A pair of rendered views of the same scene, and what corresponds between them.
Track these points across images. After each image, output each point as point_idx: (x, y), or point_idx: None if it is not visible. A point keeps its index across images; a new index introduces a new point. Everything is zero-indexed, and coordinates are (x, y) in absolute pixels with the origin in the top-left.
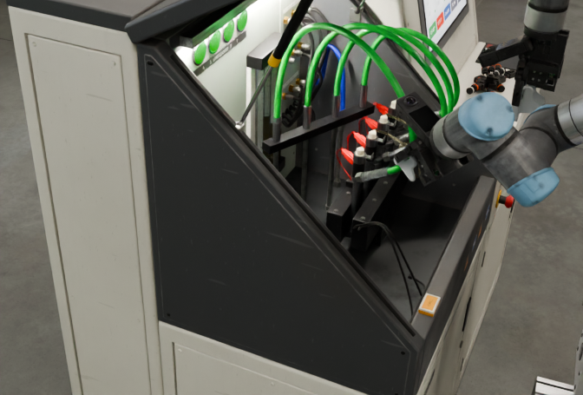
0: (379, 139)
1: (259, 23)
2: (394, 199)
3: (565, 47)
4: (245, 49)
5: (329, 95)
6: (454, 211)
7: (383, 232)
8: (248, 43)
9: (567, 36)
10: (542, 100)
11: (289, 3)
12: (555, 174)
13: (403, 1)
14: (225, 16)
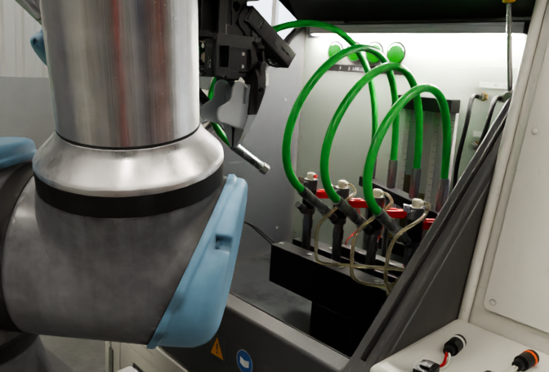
0: (336, 190)
1: (430, 73)
2: (345, 307)
3: (201, 8)
4: (400, 87)
5: None
6: None
7: (314, 320)
8: (408, 84)
9: None
10: (219, 113)
11: (497, 81)
12: (36, 34)
13: (537, 88)
14: (349, 26)
